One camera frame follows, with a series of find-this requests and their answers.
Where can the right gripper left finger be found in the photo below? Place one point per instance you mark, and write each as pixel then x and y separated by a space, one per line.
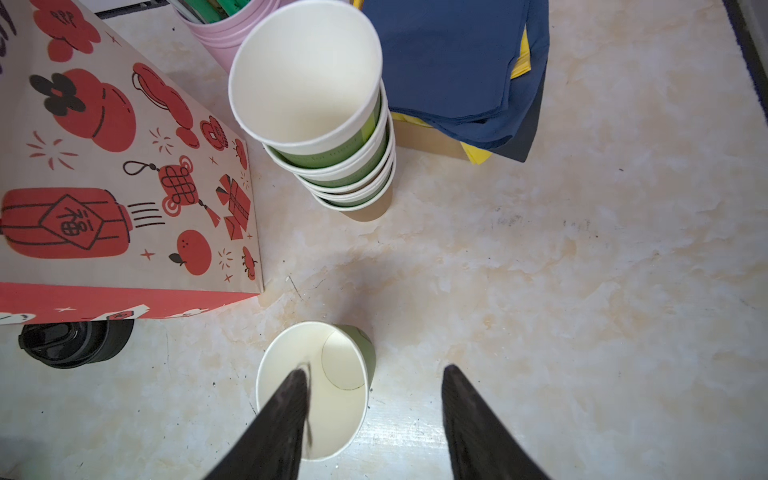
pixel 271 446

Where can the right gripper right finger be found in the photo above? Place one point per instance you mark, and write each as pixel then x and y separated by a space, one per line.
pixel 479 445

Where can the green paper coffee cup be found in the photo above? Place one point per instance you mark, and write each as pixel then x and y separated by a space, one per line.
pixel 340 361

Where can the black coffee cup lid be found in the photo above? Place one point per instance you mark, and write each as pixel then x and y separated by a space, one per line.
pixel 71 345

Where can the red white paper gift bag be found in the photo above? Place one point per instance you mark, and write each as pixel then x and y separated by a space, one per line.
pixel 122 197

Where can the brown cardboard napkin box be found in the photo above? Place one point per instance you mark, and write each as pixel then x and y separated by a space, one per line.
pixel 428 140

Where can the stack of green paper cups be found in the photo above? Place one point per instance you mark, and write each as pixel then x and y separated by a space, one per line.
pixel 307 83

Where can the blue napkin stack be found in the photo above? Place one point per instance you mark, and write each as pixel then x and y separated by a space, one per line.
pixel 474 70

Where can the pink cup of straws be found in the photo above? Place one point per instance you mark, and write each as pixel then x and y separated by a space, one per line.
pixel 223 39

